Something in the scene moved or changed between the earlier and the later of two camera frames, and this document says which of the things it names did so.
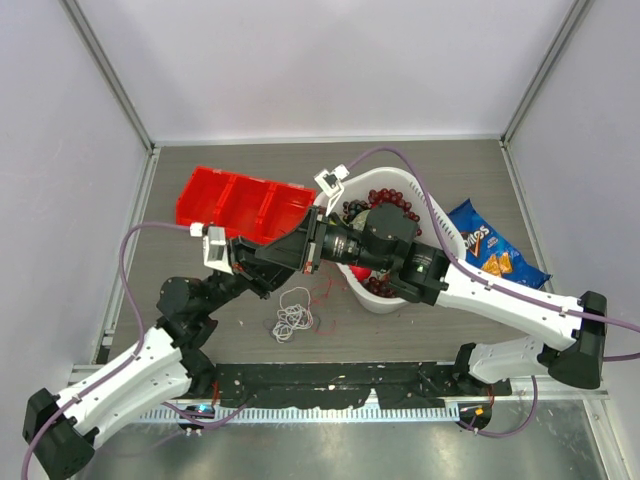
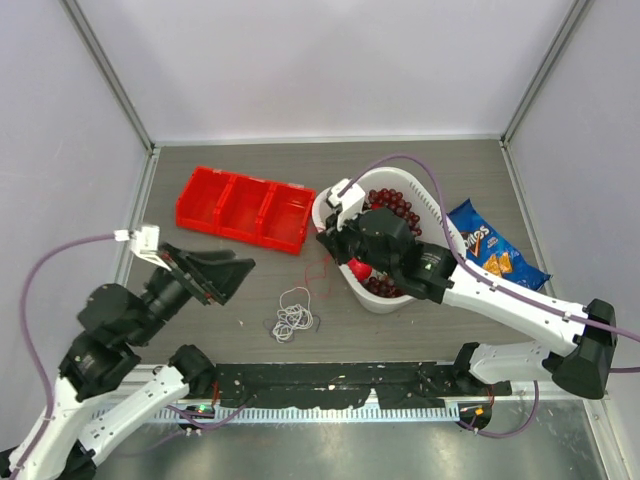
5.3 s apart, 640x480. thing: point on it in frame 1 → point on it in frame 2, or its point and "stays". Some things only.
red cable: [318, 302] → [325, 271]
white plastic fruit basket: [361, 184] stays
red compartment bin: [282, 210] stays
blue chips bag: [485, 246] stays
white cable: [292, 318] stays
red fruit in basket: [361, 273] stays
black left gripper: [260, 276] → [216, 273]
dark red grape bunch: [384, 196] stays
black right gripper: [299, 250] → [333, 238]
